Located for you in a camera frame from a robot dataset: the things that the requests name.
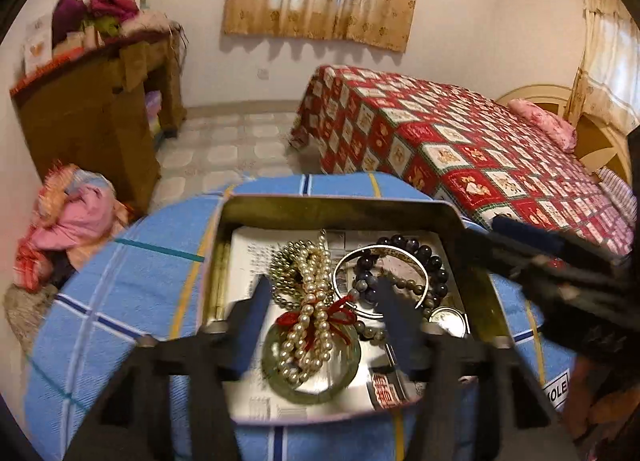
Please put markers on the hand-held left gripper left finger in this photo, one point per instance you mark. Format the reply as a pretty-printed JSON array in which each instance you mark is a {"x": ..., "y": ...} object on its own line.
[{"x": 252, "y": 311}]

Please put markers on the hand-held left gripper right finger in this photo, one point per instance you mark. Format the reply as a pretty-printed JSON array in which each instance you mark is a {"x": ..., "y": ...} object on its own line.
[{"x": 395, "y": 321}]

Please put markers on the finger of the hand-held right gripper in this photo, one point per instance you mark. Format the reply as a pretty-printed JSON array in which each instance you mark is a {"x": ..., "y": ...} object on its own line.
[
  {"x": 505, "y": 258},
  {"x": 530, "y": 233}
]

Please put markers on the silver wristwatch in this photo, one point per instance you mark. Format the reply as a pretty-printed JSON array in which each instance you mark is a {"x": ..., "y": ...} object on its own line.
[{"x": 447, "y": 321}]

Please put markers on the silver bangle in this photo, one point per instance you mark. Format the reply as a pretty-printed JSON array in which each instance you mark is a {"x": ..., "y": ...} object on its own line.
[{"x": 345, "y": 256}]

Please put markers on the green jade bangle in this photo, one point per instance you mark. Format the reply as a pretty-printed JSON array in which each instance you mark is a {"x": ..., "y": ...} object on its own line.
[{"x": 300, "y": 393}]

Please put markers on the pink metal tin box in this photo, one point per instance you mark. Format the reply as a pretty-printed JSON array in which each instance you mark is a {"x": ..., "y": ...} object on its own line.
[{"x": 330, "y": 208}]

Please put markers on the printed paper sheet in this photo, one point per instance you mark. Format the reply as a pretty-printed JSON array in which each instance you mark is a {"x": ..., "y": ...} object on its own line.
[{"x": 250, "y": 261}]

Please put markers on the red printed card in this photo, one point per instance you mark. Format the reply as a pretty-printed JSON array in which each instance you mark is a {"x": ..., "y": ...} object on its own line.
[{"x": 390, "y": 391}]

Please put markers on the cream bed headboard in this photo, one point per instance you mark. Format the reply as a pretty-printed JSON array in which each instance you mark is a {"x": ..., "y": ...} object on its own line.
[{"x": 595, "y": 141}]

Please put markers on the pink pillow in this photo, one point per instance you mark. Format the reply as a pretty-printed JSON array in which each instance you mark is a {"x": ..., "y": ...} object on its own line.
[{"x": 545, "y": 121}]

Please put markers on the red patterned bed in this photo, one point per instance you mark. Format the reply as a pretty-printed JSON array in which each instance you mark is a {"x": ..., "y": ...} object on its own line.
[{"x": 450, "y": 141}]

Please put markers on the blue plaid tablecloth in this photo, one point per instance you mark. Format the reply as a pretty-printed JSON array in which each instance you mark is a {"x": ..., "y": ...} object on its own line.
[{"x": 125, "y": 291}]

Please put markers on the pile of clothes on floor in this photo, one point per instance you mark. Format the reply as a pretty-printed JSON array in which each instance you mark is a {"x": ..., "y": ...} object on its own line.
[{"x": 80, "y": 221}]

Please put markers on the pink storage box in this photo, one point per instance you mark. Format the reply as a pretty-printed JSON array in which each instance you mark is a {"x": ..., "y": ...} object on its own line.
[{"x": 153, "y": 111}]

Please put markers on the brown wooden desk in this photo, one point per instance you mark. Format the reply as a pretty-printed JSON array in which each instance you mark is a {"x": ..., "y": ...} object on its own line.
[{"x": 75, "y": 131}]

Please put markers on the red flat box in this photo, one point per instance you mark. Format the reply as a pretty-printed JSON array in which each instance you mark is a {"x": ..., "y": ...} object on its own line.
[{"x": 40, "y": 73}]

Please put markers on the heap of clothes on desk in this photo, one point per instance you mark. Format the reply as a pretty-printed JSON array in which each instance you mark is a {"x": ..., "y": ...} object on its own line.
[{"x": 115, "y": 3}]

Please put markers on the white cardboard box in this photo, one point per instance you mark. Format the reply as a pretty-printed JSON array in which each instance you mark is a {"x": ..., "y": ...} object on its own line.
[{"x": 37, "y": 43}]

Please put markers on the purple cloth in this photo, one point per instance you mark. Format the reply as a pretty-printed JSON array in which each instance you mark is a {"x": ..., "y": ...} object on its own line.
[{"x": 70, "y": 16}]

